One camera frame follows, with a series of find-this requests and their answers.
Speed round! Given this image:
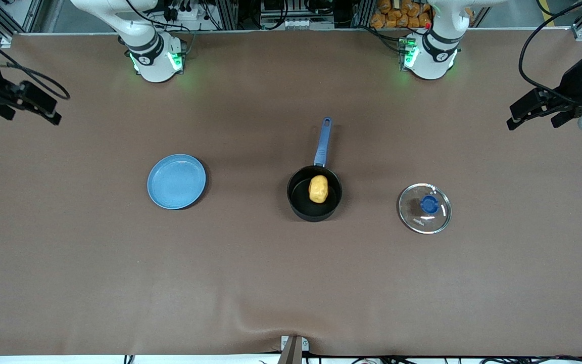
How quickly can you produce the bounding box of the brown table mat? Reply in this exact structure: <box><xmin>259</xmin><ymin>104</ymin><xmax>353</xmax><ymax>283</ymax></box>
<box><xmin>0</xmin><ymin>28</ymin><xmax>582</xmax><ymax>357</ymax></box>

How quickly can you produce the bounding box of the white power strip with plugs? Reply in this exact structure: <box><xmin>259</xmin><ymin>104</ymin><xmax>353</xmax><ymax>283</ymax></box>
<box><xmin>162</xmin><ymin>0</ymin><xmax>206</xmax><ymax>21</ymax></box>

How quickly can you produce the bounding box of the black cable bundle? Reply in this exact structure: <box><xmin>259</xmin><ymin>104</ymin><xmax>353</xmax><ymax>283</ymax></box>
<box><xmin>352</xmin><ymin>355</ymin><xmax>582</xmax><ymax>364</ymax></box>

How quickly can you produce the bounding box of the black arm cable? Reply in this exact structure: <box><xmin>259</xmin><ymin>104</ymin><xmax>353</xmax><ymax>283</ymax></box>
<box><xmin>518</xmin><ymin>0</ymin><xmax>582</xmax><ymax>104</ymax></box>
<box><xmin>0</xmin><ymin>25</ymin><xmax>71</xmax><ymax>101</ymax></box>

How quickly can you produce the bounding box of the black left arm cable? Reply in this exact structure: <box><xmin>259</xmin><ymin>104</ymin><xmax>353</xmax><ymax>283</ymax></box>
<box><xmin>518</xmin><ymin>0</ymin><xmax>582</xmax><ymax>104</ymax></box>

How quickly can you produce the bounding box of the glass lid with blue knob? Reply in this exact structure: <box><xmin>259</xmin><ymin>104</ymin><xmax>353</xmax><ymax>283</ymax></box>
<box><xmin>398</xmin><ymin>183</ymin><xmax>452</xmax><ymax>235</ymax></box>

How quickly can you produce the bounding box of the blue round plate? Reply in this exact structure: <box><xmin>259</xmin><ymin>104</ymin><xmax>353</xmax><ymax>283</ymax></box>
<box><xmin>147</xmin><ymin>154</ymin><xmax>207</xmax><ymax>210</ymax></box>

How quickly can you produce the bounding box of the yellow potato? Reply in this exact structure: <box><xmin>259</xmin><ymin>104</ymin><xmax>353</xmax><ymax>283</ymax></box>
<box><xmin>308</xmin><ymin>174</ymin><xmax>329</xmax><ymax>204</ymax></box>

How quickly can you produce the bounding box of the aluminium rack with electronics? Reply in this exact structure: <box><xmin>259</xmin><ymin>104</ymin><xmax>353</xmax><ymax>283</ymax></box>
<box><xmin>210</xmin><ymin>0</ymin><xmax>372</xmax><ymax>30</ymax></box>

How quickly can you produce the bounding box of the black pot with blue handle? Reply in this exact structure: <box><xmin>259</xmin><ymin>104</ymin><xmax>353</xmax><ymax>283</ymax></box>
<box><xmin>286</xmin><ymin>117</ymin><xmax>343</xmax><ymax>223</ymax></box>

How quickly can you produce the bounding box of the metal camera stand post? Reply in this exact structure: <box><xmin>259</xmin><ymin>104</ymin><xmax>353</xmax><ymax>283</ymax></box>
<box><xmin>280</xmin><ymin>335</ymin><xmax>309</xmax><ymax>364</ymax></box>

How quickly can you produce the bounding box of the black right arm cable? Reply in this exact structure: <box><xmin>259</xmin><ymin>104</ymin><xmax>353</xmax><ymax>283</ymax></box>
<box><xmin>0</xmin><ymin>25</ymin><xmax>71</xmax><ymax>101</ymax></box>

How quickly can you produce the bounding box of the bag of orange items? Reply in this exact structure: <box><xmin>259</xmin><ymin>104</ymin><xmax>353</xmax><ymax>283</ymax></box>
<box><xmin>370</xmin><ymin>0</ymin><xmax>433</xmax><ymax>29</ymax></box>

